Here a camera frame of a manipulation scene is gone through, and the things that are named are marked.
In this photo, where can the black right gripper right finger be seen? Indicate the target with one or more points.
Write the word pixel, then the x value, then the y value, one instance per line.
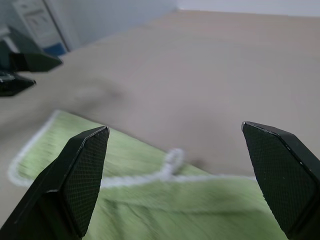
pixel 285 175

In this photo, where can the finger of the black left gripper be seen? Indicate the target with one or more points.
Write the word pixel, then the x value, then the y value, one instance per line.
pixel 15 86
pixel 37 62

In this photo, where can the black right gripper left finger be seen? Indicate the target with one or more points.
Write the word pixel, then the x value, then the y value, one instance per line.
pixel 75 180

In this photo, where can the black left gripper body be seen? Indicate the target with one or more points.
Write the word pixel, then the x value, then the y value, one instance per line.
pixel 3 60

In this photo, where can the green striped cloth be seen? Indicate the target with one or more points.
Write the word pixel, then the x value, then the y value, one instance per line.
pixel 150 212

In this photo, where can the white cabinet with blue base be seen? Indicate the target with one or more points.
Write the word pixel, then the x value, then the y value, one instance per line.
pixel 37 25

